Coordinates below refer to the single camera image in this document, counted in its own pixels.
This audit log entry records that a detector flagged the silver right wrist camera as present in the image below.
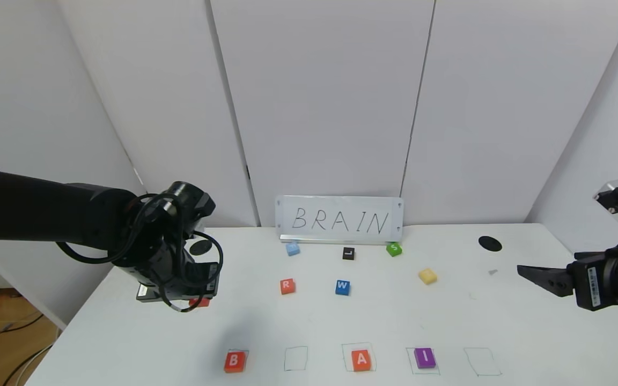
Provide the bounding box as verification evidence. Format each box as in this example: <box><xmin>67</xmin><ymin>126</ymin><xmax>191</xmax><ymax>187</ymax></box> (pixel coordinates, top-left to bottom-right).
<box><xmin>593</xmin><ymin>182</ymin><xmax>618</xmax><ymax>226</ymax></box>

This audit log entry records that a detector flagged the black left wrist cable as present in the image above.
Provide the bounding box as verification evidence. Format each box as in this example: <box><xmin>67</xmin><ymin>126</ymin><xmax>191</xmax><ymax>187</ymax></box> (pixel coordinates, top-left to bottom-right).
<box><xmin>56</xmin><ymin>192</ymin><xmax>225</xmax><ymax>313</ymax></box>

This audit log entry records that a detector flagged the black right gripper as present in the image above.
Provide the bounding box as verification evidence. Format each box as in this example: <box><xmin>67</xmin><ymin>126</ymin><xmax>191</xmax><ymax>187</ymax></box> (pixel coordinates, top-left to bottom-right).
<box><xmin>517</xmin><ymin>236</ymin><xmax>618</xmax><ymax>311</ymax></box>

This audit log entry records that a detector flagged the red letter B block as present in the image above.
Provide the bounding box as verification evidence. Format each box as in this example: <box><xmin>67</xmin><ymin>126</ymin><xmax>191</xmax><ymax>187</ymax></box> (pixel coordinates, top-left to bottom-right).
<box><xmin>224</xmin><ymin>351</ymin><xmax>247</xmax><ymax>373</ymax></box>

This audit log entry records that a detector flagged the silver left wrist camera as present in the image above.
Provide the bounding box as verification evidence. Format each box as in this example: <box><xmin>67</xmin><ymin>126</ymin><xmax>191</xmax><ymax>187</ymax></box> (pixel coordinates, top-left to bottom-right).
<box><xmin>136</xmin><ymin>283</ymin><xmax>162</xmax><ymax>302</ymax></box>

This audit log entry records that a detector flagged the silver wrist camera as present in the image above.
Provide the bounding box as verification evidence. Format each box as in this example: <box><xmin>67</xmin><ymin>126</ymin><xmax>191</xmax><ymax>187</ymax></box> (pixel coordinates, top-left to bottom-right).
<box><xmin>593</xmin><ymin>182</ymin><xmax>618</xmax><ymax>226</ymax></box>
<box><xmin>136</xmin><ymin>283</ymin><xmax>162</xmax><ymax>302</ymax></box>

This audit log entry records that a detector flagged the purple letter I block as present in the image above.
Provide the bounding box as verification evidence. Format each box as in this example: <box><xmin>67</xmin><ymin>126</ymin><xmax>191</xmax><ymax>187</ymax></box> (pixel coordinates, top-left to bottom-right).
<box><xmin>414</xmin><ymin>348</ymin><xmax>437</xmax><ymax>369</ymax></box>

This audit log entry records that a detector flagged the white BRAIN sign board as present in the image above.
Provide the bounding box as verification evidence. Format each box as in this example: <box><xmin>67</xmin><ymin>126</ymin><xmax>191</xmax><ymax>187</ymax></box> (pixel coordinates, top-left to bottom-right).
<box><xmin>275</xmin><ymin>195</ymin><xmax>404</xmax><ymax>244</ymax></box>

